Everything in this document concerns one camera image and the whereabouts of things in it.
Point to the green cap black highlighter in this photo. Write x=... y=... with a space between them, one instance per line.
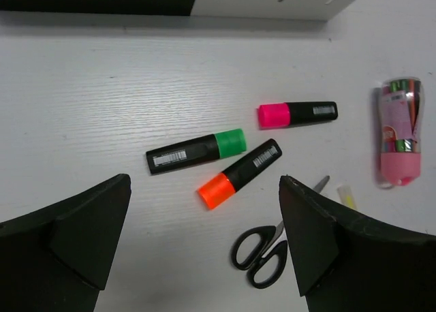
x=196 y=151

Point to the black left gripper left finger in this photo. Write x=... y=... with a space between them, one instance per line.
x=59 y=257

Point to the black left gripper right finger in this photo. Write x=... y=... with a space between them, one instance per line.
x=346 y=261

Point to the white slotted organizer box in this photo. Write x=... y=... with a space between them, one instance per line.
x=316 y=10

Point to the orange cap black highlighter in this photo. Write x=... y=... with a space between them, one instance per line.
x=239 y=174

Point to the yellow thin highlighter pen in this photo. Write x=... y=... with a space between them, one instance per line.
x=346 y=196

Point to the black handled scissors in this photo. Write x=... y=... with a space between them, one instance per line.
x=273 y=242

